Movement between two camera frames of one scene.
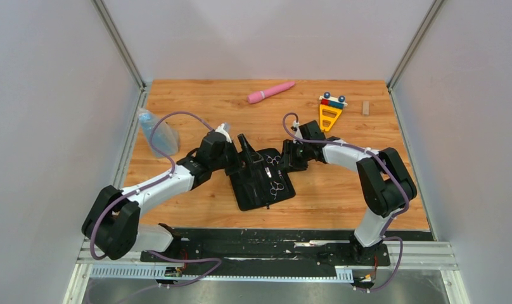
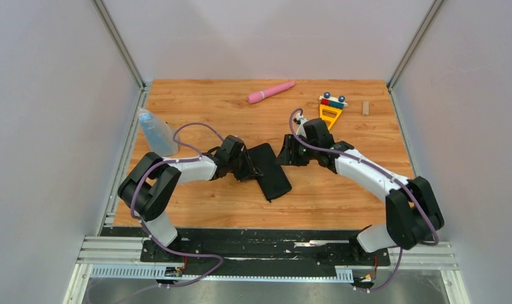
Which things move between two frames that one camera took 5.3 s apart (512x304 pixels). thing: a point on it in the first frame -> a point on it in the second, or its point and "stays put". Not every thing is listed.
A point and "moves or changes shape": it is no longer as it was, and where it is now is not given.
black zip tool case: [263, 184] moves or changes shape
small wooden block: [365, 107] stays put
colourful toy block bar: [327, 100] stays put
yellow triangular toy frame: [328, 115] stays put
